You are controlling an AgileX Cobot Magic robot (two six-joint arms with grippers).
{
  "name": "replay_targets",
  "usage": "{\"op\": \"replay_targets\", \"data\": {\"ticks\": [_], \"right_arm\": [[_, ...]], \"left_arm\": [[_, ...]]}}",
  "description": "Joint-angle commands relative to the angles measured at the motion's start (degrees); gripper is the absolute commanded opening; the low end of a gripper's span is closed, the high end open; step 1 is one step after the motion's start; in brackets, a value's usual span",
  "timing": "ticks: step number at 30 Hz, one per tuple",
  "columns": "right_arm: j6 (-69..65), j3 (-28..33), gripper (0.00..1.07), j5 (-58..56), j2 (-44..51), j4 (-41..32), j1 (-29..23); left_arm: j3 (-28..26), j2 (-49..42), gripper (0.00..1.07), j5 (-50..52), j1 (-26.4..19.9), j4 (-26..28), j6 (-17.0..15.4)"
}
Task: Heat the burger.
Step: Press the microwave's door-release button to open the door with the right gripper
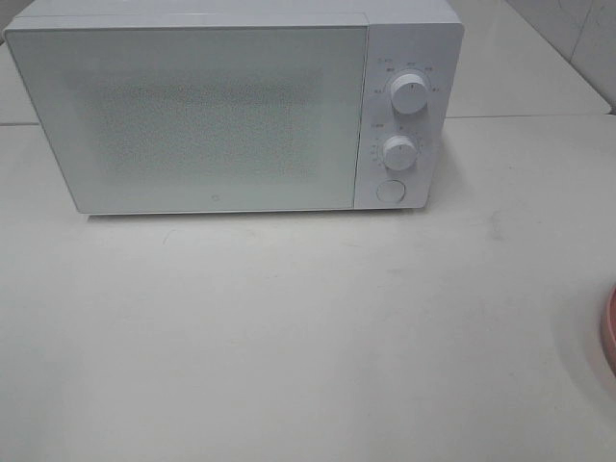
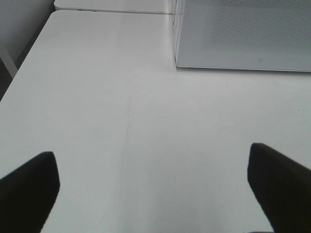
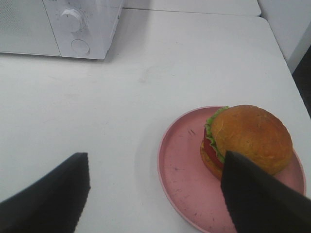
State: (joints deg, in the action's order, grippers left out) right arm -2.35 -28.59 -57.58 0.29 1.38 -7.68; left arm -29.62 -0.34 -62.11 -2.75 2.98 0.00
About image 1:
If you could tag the round white door button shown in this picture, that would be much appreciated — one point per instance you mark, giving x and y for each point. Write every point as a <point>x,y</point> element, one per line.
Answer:
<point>391,191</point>

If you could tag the pink plate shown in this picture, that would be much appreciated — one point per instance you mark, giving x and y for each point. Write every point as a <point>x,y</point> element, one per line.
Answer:
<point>609,331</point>

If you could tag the white microwave door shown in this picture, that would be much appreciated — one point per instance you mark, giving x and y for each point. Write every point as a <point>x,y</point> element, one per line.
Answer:
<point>201,120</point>

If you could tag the lower white dial knob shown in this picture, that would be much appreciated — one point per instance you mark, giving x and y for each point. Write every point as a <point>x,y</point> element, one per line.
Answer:
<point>399,153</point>

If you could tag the white dial knob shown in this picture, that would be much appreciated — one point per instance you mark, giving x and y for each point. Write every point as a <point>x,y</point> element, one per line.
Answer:
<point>409,93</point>
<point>399,153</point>

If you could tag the upper white dial knob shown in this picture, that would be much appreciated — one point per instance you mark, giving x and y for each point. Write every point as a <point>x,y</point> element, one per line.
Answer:
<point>409,93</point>

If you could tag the white microwave oven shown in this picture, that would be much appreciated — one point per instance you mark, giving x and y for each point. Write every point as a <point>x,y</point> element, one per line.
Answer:
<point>430,47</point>

